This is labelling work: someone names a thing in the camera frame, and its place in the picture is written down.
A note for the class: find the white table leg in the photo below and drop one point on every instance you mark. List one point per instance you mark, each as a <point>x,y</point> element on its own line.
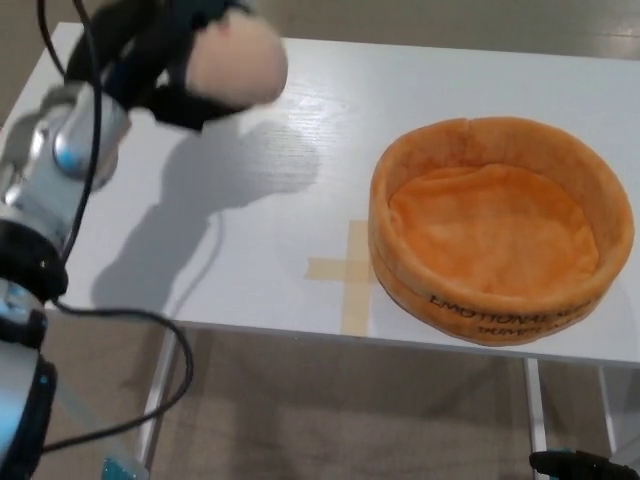
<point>610,405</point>
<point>157,395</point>
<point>536,415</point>

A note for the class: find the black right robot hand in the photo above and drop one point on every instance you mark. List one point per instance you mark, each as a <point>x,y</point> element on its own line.
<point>575,467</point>

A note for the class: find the pink round plush toy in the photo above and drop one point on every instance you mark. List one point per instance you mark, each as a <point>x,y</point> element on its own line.
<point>240,62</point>

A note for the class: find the beige masking tape strip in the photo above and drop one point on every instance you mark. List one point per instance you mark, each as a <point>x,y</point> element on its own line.
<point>325,268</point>
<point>357,305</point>

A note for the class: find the orange plush round basket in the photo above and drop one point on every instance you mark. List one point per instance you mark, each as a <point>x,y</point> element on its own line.
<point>495,250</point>

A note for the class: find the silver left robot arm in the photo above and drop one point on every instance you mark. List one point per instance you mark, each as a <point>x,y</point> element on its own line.
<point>50,175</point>

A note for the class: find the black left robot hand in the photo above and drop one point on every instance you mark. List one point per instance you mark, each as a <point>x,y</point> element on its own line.
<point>140,55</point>

